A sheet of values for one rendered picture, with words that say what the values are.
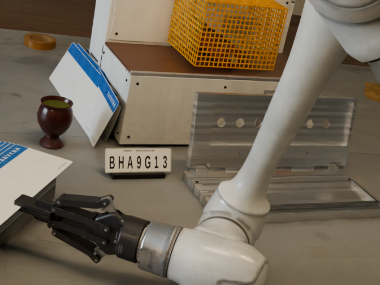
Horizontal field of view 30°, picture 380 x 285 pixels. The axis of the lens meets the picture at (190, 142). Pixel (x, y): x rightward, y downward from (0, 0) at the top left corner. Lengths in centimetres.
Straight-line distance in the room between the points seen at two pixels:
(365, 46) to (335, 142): 102
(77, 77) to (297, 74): 105
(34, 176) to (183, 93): 53
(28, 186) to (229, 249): 40
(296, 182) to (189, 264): 63
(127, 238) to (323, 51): 45
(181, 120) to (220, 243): 67
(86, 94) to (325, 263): 79
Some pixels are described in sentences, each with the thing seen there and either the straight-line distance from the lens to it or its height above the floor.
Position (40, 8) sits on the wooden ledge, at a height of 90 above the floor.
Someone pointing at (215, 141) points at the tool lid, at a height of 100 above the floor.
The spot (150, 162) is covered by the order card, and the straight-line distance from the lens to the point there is 163.
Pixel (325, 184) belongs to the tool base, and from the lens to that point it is 176.
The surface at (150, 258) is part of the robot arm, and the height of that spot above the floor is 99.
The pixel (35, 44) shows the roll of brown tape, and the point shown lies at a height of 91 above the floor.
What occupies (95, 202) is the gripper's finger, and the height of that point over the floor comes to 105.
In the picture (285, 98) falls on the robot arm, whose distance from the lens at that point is 105.
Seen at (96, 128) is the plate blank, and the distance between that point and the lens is 176.
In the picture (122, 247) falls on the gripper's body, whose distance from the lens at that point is 119.
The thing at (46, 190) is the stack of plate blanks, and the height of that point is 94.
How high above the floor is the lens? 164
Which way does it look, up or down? 24 degrees down
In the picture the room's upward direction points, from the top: 12 degrees clockwise
